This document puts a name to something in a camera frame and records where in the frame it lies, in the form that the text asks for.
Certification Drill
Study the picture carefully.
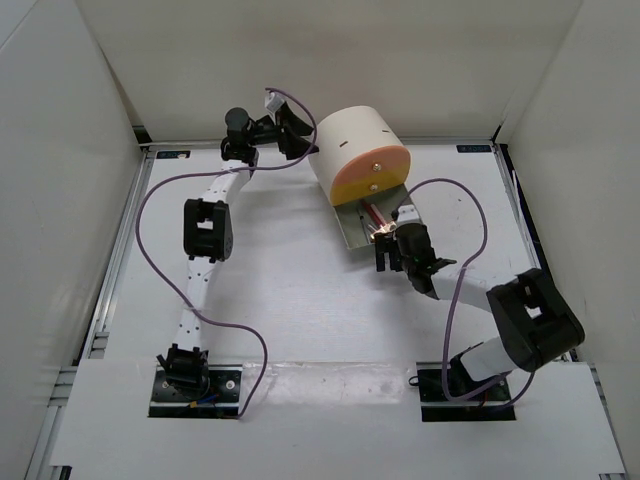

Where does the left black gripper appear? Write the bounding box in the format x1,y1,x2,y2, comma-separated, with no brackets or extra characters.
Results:
248,103,320,161

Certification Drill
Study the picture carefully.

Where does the grey green bottom drawer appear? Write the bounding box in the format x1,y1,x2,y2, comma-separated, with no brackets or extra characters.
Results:
334,185,417,250

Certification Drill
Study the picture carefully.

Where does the cream drawer organizer box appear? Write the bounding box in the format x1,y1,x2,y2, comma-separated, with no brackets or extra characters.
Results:
309,106,405,201

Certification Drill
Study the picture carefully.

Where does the yellow drawer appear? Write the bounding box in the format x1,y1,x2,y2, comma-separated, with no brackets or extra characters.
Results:
329,173,406,206

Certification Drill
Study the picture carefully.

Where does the pink top drawer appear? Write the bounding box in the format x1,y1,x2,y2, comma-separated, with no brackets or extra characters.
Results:
333,146,411,186

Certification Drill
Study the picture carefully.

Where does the gold black lipstick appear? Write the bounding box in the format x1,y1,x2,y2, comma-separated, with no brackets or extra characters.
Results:
367,222,397,238

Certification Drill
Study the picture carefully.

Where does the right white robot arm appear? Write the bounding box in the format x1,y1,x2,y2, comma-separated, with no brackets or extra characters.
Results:
373,223,586,400

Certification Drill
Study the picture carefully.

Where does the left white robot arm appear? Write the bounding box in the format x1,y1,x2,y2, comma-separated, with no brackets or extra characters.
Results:
158,92,317,400

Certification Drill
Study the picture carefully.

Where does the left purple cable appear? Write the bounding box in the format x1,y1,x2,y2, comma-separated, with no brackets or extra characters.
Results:
133,87,321,420

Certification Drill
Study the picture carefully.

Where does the purple cable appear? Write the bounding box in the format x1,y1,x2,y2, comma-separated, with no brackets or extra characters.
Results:
133,87,321,420
394,178,536,404

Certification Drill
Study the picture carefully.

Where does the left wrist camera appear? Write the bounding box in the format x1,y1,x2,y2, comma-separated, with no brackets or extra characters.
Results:
264,91,286,115

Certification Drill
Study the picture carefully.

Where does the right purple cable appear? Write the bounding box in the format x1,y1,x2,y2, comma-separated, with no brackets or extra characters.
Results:
394,178,536,404

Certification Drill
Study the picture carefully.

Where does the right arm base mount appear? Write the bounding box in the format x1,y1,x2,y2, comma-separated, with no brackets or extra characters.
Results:
412,349,517,423

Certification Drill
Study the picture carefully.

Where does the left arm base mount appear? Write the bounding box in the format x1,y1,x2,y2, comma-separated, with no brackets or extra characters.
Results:
148,345,243,419

